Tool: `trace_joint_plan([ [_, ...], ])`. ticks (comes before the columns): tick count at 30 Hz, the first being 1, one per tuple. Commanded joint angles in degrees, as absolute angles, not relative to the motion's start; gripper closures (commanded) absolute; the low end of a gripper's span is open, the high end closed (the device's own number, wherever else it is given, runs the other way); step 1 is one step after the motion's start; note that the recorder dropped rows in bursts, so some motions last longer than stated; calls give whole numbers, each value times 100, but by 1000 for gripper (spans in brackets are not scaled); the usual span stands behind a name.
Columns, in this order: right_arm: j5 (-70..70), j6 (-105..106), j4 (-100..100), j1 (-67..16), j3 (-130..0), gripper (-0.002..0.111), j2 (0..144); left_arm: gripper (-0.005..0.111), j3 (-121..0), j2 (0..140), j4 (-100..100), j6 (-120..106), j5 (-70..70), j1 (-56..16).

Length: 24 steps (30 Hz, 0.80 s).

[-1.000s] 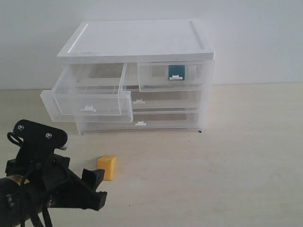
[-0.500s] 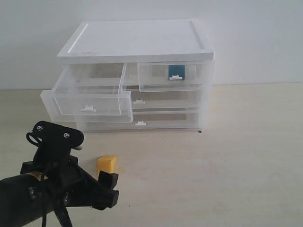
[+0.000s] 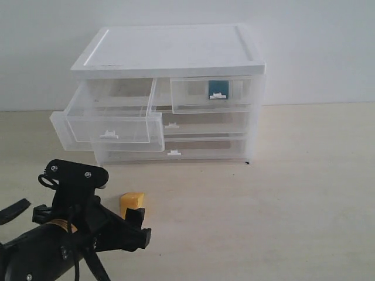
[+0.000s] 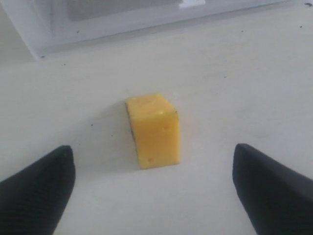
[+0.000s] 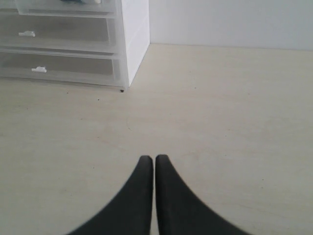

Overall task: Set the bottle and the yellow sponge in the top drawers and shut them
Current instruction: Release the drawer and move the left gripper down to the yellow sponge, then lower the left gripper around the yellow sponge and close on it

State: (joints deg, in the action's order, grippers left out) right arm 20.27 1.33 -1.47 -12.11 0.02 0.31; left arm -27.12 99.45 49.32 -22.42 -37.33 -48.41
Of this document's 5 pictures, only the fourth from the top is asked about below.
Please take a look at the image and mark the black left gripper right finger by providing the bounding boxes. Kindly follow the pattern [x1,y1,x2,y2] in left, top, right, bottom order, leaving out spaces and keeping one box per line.
[232,143,313,235]

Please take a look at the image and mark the white plastic drawer cabinet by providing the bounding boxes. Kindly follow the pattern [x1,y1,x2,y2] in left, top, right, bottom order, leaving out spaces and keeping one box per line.
[0,0,294,60]

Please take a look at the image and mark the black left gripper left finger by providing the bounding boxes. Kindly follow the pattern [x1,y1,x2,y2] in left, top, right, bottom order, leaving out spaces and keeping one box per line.
[0,145,75,235]

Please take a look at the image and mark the yellow cheese wedge block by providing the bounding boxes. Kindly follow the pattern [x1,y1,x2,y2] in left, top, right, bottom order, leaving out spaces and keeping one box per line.
[125,94,180,169]

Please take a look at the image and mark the clear bottom wide drawer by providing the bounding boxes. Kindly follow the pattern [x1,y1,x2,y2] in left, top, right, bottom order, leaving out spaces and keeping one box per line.
[50,0,276,46]

